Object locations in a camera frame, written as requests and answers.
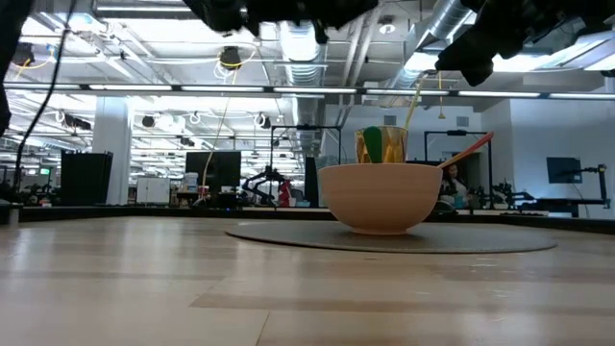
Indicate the peach plastic bowl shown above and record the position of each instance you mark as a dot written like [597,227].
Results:
[379,197]

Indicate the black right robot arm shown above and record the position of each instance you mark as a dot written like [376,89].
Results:
[576,14]

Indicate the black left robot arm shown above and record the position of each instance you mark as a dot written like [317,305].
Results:
[9,48]

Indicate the black background robot arm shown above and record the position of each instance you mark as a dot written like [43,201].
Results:
[262,180]

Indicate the LED light bar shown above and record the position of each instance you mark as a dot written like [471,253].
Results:
[307,90]

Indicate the person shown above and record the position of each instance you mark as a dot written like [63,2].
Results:
[452,185]

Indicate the black display screen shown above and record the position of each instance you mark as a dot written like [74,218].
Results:
[214,170]

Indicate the white pillar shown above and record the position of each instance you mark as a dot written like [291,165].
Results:
[113,149]

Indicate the white cabinet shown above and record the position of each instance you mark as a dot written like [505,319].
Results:
[153,190]

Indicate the grey round placemat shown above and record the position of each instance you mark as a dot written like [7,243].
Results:
[288,235]

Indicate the black box cabinet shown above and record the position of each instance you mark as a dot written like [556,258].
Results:
[86,178]

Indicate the silver ventilation duct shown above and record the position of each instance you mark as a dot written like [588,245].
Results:
[300,62]

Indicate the wall monitor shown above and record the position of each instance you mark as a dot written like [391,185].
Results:
[563,169]

